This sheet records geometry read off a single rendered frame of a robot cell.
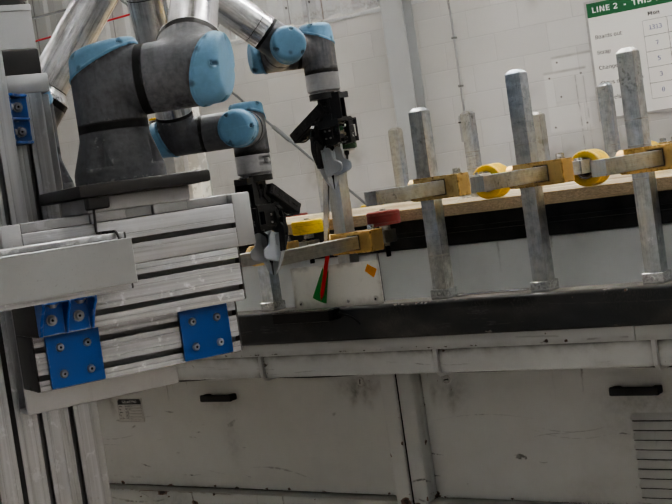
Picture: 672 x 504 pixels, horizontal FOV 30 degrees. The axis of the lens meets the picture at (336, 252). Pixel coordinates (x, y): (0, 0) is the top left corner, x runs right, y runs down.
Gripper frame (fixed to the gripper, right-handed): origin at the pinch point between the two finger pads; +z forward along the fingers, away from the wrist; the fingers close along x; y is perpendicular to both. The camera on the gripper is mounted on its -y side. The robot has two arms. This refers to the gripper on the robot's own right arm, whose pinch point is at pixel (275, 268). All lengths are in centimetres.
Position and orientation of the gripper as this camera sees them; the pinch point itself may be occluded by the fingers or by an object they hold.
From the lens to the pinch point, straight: 266.6
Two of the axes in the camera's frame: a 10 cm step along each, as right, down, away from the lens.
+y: -5.9, 1.3, -7.9
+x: 7.9, -0.8, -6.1
